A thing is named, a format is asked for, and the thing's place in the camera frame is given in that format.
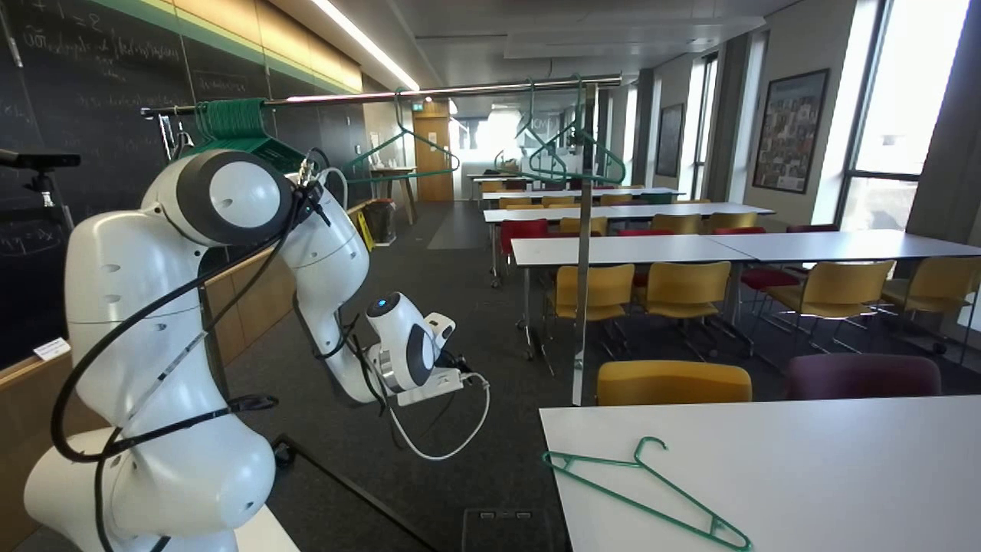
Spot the camera on mount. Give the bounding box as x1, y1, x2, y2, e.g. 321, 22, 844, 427
0, 149, 82, 231

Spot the narrow window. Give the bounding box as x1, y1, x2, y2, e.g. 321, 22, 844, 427
688, 52, 720, 201

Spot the bunch of green hangers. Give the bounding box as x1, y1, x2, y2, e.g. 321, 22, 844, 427
179, 97, 309, 174

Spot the blackboard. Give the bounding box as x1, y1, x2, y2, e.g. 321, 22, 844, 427
0, 0, 370, 370

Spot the metal clothes rack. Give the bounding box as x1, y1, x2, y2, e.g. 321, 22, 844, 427
140, 74, 624, 408

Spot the green plastic hanger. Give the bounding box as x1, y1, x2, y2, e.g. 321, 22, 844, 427
514, 78, 583, 184
340, 90, 461, 186
542, 436, 754, 552
529, 74, 628, 186

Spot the ceiling light strip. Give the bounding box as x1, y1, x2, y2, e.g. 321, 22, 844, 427
310, 0, 422, 92

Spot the large framed picture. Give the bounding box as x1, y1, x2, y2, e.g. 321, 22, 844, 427
752, 68, 831, 195

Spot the wooden table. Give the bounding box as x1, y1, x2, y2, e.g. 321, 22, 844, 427
369, 166, 419, 226

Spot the floor socket box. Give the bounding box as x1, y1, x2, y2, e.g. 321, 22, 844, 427
461, 508, 554, 552

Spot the wooden door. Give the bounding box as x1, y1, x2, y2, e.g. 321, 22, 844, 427
413, 100, 455, 202

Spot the small framed picture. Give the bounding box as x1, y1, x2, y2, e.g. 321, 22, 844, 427
655, 103, 685, 179

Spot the metal clothes rack rod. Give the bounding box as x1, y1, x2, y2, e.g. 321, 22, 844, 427
140, 74, 624, 118

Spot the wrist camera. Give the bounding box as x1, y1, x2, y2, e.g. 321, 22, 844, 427
395, 368, 468, 408

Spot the large window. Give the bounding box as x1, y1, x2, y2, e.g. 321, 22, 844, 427
837, 0, 981, 232

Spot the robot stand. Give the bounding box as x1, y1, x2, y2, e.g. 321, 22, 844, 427
230, 504, 301, 552

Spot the maroon chair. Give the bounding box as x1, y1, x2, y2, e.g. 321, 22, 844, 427
785, 353, 943, 402

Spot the yellow chair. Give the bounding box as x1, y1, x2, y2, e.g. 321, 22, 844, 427
595, 360, 754, 406

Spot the row of white tables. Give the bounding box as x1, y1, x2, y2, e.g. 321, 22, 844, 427
468, 172, 981, 363

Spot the row of yellow and red chairs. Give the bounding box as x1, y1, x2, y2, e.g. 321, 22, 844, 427
480, 178, 981, 361

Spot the black trash bin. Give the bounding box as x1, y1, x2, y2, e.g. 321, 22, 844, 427
362, 197, 398, 247

